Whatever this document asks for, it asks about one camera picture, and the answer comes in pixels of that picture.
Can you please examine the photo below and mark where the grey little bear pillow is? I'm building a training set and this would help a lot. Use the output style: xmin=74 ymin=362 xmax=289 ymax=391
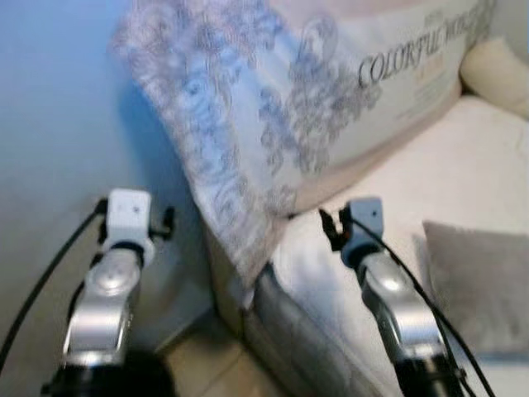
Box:
xmin=422 ymin=220 xmax=529 ymax=358

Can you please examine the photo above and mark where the white quilted mattress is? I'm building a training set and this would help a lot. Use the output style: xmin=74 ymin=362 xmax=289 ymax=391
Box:
xmin=248 ymin=93 xmax=529 ymax=397

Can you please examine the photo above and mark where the printed floral headboard cushion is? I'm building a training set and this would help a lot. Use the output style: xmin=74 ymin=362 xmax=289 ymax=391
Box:
xmin=110 ymin=0 xmax=498 ymax=309

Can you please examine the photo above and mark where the cream bolster pillow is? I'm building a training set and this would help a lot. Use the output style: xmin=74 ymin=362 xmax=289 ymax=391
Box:
xmin=460 ymin=36 xmax=529 ymax=118

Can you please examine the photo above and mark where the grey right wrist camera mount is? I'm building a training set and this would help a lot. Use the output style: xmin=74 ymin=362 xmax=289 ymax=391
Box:
xmin=341 ymin=197 xmax=385 ymax=253

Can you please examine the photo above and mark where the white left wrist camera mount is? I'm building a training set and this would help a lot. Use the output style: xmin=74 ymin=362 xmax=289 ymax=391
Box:
xmin=106 ymin=189 xmax=156 ymax=247

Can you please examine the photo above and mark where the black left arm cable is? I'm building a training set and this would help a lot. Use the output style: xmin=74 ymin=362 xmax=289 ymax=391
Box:
xmin=0 ymin=198 xmax=108 ymax=373

